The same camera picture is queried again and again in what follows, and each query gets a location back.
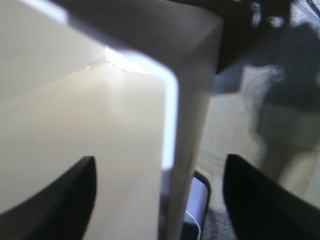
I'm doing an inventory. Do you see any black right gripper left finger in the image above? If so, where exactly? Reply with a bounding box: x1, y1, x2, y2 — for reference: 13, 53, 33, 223
0, 156, 97, 240

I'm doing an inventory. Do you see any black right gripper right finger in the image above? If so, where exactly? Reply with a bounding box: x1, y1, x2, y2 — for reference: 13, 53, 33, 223
223, 154, 320, 240

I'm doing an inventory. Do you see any white plastic trash bin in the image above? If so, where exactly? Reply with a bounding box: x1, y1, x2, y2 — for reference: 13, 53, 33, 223
0, 0, 224, 240

